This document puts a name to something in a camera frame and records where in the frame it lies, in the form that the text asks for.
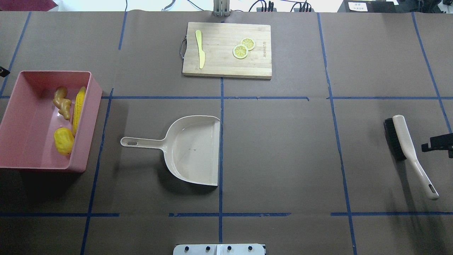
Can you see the yellow toy corn cob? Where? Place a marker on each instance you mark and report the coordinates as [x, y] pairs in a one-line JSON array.
[[79, 103]]

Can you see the toy lemon slice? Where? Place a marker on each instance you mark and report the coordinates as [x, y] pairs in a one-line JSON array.
[[240, 51], [248, 42]]

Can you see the silver aluminium frame post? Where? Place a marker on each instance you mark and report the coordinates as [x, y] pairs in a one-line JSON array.
[[221, 8]]

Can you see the pink plastic bin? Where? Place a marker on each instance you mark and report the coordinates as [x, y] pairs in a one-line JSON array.
[[31, 118]]

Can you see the tan toy ginger root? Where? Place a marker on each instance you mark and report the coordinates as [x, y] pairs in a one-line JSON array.
[[61, 102]]

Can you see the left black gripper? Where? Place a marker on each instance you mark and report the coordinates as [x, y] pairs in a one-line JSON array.
[[3, 72]]

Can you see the beige brush black bristles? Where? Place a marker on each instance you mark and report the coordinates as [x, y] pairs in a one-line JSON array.
[[402, 148]]

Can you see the white pedestal column base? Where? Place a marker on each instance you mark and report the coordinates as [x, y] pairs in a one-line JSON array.
[[220, 249]]

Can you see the yellow green toy knife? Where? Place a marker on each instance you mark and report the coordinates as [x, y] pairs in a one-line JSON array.
[[201, 53]]

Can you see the pink cloth on stand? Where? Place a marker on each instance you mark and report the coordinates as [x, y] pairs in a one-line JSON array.
[[27, 5]]

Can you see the beige plastic dustpan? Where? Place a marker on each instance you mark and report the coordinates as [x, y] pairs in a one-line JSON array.
[[191, 148]]

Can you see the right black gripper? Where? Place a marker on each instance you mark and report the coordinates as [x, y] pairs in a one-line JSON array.
[[440, 143]]

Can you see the wooden cutting board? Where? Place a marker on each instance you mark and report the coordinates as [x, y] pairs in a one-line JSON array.
[[218, 42]]

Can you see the black box white label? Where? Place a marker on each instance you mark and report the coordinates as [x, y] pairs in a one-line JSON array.
[[367, 6]]

